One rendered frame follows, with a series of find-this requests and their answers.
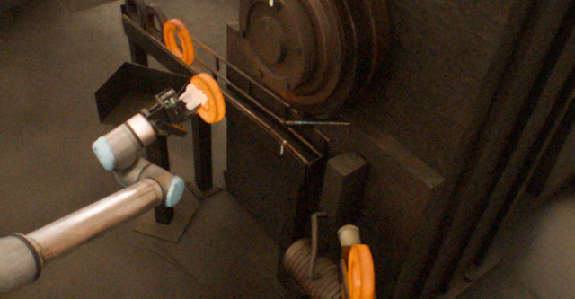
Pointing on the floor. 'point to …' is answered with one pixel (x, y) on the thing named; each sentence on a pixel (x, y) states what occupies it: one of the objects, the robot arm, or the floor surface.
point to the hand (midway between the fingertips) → (207, 93)
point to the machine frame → (430, 127)
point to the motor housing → (301, 287)
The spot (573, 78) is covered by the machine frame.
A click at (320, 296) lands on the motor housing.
